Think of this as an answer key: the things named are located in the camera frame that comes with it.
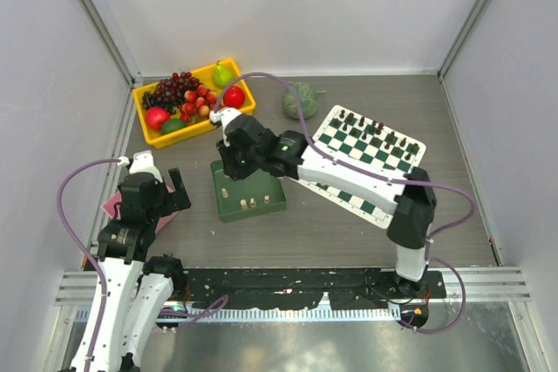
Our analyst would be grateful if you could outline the green plastic tray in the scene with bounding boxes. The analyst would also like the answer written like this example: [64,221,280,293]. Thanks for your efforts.
[210,160,287,222]

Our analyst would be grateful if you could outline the green white chess board mat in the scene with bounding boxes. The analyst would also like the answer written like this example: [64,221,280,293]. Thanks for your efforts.
[298,105,426,229]

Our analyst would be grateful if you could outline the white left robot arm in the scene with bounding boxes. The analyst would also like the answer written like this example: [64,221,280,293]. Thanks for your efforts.
[69,168,191,371]

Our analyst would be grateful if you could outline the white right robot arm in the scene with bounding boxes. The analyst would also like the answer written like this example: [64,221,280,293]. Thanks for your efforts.
[210,108,437,298]

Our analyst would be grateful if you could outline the pink plastic box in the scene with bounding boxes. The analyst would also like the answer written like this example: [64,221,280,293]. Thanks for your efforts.
[99,184,180,233]

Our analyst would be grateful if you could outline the red apple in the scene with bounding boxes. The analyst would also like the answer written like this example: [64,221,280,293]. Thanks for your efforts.
[222,85,246,109]

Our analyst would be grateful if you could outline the red cherry cluster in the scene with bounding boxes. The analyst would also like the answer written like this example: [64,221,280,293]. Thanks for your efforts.
[179,85,219,124]

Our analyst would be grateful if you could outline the green lime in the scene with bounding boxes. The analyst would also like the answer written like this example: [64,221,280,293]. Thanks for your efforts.
[160,118,188,136]

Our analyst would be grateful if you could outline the green pear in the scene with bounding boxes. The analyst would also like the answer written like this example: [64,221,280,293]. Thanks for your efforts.
[213,61,235,89]

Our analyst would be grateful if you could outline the green melon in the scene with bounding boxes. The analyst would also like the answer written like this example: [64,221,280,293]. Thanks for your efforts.
[282,81,325,120]

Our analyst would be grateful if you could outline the red peach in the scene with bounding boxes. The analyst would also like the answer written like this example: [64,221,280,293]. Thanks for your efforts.
[145,106,171,132]

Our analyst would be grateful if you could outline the yellow plastic fruit bin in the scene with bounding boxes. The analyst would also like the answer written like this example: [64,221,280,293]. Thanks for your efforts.
[133,59,241,148]

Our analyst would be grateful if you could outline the dark red grape bunch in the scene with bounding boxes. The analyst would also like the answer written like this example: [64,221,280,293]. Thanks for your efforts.
[153,71,201,106]

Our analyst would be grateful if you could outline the dark blue grape bunch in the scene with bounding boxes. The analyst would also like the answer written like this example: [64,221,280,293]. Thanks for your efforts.
[142,92,176,115]

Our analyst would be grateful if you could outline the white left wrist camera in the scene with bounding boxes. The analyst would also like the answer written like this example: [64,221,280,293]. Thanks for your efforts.
[117,150,163,182]

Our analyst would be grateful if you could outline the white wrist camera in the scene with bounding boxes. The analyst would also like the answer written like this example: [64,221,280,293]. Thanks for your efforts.
[117,150,163,182]
[210,108,254,148]

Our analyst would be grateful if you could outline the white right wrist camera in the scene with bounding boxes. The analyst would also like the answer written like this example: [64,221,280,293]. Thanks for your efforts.
[210,108,254,148]

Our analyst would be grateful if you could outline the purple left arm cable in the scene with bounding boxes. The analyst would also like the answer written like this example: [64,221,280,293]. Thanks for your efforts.
[56,156,132,372]

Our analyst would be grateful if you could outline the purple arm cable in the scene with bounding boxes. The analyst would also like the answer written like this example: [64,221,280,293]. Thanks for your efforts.
[211,71,476,334]
[56,156,132,372]

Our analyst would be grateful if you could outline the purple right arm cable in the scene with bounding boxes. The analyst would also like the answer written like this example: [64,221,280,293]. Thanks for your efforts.
[211,71,476,334]

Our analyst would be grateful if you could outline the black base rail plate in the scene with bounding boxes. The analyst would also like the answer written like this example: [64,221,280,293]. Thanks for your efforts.
[171,267,446,311]

